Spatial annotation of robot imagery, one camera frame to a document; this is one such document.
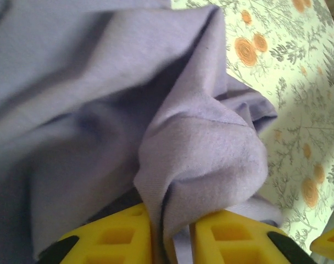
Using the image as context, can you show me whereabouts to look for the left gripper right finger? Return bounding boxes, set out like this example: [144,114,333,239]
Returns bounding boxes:
[188,208,319,264]

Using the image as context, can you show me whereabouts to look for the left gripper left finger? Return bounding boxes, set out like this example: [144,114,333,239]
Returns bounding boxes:
[39,202,154,264]

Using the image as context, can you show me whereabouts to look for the purple t-shirt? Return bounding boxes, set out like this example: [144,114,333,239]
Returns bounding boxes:
[0,0,283,264]

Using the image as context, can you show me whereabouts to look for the floral tablecloth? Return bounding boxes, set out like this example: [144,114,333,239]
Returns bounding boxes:
[169,0,334,250]

